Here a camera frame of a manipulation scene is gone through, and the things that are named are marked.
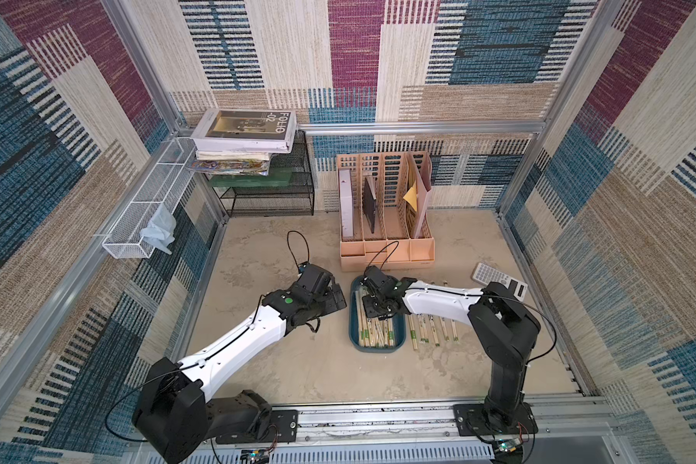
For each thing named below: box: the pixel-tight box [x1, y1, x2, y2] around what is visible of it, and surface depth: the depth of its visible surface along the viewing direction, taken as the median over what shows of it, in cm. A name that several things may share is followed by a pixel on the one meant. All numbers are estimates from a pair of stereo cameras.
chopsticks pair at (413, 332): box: [407, 314, 419, 350], surface depth 91 cm
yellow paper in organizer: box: [402, 179, 418, 212], surface depth 91 cm
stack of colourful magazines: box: [188, 151, 270, 176], surface depth 83 cm
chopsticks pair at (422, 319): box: [417, 314, 430, 344], surface depth 91 cm
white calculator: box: [471, 261, 529, 302], surface depth 101 cm
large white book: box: [190, 108, 298, 153], surface depth 85 cm
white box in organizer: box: [339, 169, 354, 238], surface depth 104 cm
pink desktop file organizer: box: [336, 150, 436, 273], surface depth 107 cm
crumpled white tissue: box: [139, 203, 176, 256], surface depth 69 cm
